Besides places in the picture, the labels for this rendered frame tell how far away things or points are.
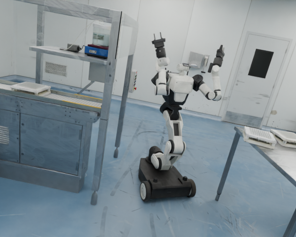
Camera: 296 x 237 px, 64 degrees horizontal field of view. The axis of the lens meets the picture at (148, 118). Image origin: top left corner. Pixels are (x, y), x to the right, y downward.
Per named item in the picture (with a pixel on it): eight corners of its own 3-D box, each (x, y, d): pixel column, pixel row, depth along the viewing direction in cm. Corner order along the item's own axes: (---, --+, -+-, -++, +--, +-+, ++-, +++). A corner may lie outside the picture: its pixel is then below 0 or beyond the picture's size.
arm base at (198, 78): (192, 93, 250) (187, 86, 257) (203, 90, 254) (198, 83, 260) (194, 82, 239) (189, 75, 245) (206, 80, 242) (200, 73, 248)
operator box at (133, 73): (134, 90, 302) (137, 70, 294) (132, 93, 286) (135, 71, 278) (129, 89, 302) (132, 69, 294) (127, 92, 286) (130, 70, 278)
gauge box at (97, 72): (113, 82, 224) (116, 61, 218) (111, 84, 214) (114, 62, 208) (91, 78, 225) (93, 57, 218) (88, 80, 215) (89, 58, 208)
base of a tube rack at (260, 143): (269, 139, 219) (270, 137, 218) (274, 149, 196) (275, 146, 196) (242, 132, 225) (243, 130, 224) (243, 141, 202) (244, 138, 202)
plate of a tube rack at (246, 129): (271, 135, 217) (272, 132, 217) (276, 144, 195) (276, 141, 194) (244, 127, 223) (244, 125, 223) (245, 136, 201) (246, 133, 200)
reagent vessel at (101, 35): (111, 47, 208) (113, 25, 202) (106, 47, 193) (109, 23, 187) (94, 44, 208) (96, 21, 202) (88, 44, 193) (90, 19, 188)
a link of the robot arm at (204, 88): (208, 103, 230) (196, 89, 242) (215, 105, 238) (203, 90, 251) (216, 94, 224) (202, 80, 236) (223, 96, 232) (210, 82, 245)
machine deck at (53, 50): (116, 62, 218) (117, 58, 217) (106, 66, 182) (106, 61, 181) (51, 50, 220) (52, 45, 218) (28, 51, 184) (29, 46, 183)
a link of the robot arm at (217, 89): (216, 78, 226) (218, 98, 223) (222, 80, 233) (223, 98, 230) (206, 81, 234) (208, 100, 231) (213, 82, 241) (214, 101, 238)
